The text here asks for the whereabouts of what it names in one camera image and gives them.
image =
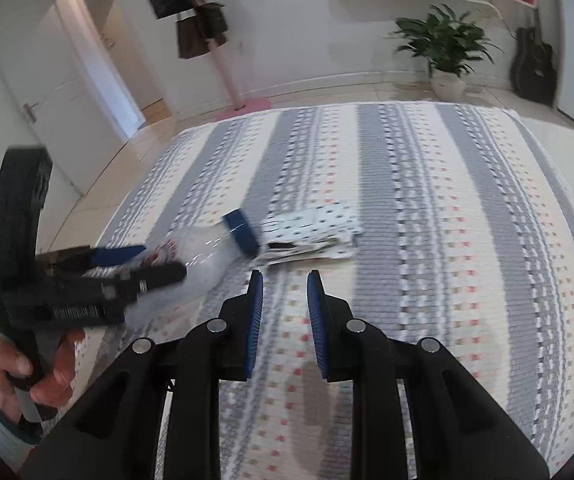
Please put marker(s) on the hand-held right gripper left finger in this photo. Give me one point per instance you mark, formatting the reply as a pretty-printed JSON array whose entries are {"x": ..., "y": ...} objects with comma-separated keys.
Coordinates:
[{"x": 253, "y": 330}]

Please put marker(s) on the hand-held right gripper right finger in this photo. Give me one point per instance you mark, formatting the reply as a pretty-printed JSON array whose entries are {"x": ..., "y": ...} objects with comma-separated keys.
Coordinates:
[{"x": 317, "y": 330}]

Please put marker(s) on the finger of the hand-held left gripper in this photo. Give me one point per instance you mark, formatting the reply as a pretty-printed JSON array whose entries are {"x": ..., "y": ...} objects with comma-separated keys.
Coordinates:
[
  {"x": 117, "y": 255},
  {"x": 167, "y": 275}
]

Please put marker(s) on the clear plastic bottle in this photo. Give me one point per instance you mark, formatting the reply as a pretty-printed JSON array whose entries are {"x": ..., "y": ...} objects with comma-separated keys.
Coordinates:
[{"x": 202, "y": 255}]

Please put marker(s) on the white polka dot packet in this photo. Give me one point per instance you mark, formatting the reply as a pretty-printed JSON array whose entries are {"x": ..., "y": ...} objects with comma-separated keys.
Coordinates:
[{"x": 317, "y": 222}]

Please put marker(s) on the person's left hand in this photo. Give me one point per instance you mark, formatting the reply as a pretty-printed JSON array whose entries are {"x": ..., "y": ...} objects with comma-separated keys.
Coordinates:
[{"x": 62, "y": 360}]

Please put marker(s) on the white door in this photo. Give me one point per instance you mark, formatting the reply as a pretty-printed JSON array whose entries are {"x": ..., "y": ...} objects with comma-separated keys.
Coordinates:
[{"x": 67, "y": 85}]

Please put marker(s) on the grey striped tablecloth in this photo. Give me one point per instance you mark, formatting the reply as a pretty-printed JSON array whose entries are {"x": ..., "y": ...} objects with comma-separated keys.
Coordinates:
[{"x": 417, "y": 210}]

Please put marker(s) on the brown handbag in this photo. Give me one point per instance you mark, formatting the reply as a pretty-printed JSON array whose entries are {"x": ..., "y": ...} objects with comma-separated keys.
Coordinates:
[
  {"x": 212, "y": 22},
  {"x": 188, "y": 35}
]

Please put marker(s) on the green potted plant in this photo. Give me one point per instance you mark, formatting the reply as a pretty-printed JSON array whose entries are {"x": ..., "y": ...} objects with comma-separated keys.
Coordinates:
[{"x": 442, "y": 40}]

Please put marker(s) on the black acoustic guitar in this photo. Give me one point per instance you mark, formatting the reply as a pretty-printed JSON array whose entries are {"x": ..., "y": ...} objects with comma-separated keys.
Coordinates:
[{"x": 532, "y": 70}]

